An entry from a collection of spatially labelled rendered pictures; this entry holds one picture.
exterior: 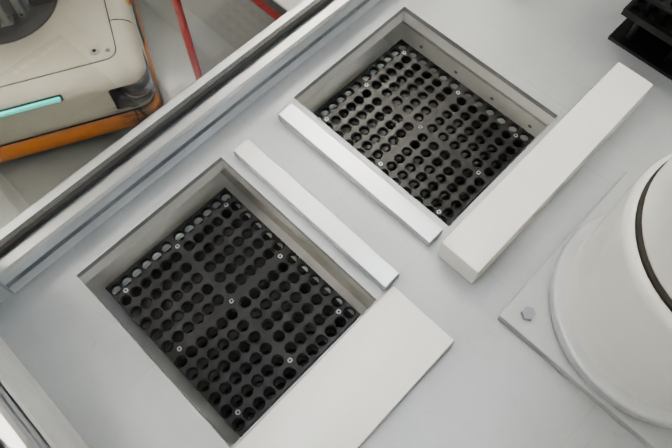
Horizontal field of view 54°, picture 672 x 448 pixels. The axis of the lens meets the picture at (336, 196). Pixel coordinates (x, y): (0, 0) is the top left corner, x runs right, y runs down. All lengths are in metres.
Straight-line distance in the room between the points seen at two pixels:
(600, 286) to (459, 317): 0.15
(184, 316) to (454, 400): 0.30
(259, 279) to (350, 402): 0.18
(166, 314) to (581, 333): 0.43
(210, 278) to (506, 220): 0.33
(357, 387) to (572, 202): 0.31
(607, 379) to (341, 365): 0.25
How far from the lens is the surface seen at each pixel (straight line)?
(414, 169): 0.84
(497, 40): 0.88
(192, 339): 0.74
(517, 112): 0.89
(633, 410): 0.69
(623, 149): 0.83
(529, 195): 0.72
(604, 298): 0.61
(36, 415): 0.62
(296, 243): 0.83
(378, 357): 0.66
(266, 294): 0.74
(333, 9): 0.82
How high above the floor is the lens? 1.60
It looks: 63 degrees down
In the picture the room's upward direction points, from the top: straight up
